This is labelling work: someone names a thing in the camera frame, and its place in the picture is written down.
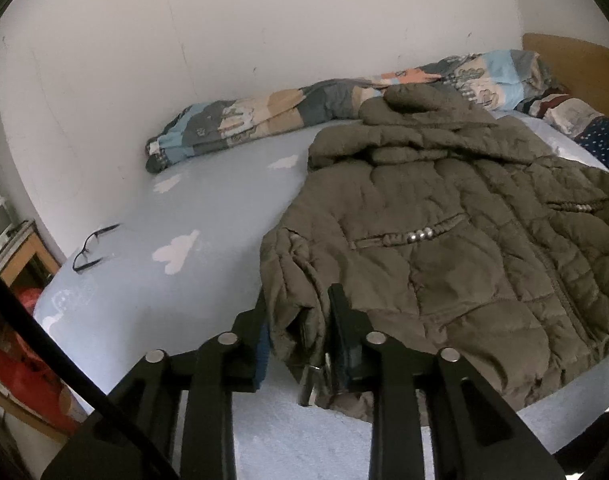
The black eyeglasses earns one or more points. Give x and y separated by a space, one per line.
87 245

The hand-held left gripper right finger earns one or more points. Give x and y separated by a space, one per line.
342 355

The patchwork print quilt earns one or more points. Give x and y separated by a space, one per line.
284 110

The bed with cloud-print sheet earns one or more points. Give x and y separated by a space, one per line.
194 300

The navy dotted pillow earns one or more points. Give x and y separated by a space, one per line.
604 145

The wooden bedside shelf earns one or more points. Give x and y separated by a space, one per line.
32 250

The wooden headboard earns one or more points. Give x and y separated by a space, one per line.
579 67

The olive green puffer jacket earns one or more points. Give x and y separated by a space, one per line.
449 270

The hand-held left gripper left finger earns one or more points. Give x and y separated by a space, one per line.
261 360

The red bag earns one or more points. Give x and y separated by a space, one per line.
19 365

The beige and red patterned pillow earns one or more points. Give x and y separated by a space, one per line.
566 112

